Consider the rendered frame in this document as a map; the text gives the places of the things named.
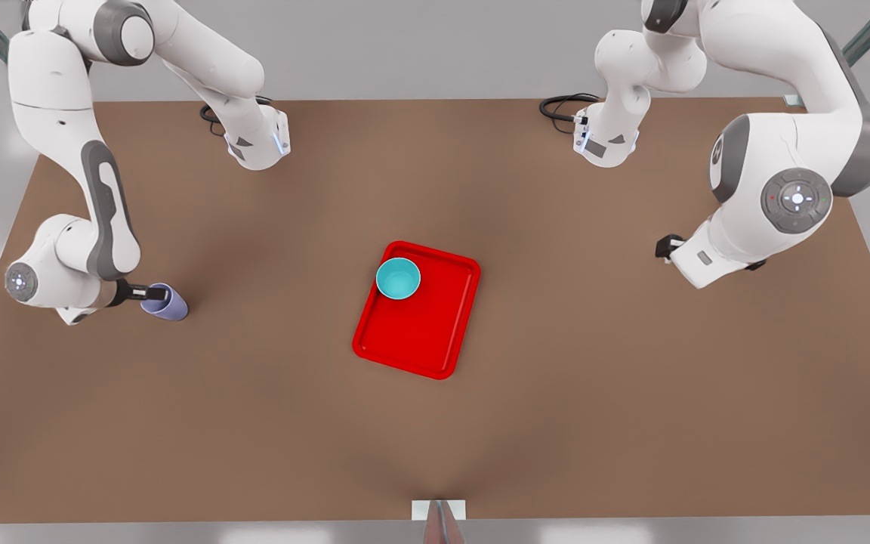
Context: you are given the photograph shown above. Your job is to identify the purple cup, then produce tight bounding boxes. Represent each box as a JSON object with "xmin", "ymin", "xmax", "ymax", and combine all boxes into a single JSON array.
[{"xmin": 140, "ymin": 283, "xmax": 190, "ymax": 323}]

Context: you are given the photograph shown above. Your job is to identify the teal bowl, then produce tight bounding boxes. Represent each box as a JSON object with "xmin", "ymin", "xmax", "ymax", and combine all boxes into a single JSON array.
[{"xmin": 375, "ymin": 257, "xmax": 422, "ymax": 301}]

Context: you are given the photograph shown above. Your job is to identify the red plastic tray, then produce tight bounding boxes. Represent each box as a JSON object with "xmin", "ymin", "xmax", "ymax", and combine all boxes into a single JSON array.
[{"xmin": 352, "ymin": 240, "xmax": 482, "ymax": 381}]

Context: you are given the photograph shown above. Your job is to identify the black cable loop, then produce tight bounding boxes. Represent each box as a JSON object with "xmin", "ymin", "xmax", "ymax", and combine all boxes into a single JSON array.
[
  {"xmin": 539, "ymin": 93, "xmax": 603, "ymax": 136},
  {"xmin": 199, "ymin": 95, "xmax": 275, "ymax": 138}
]

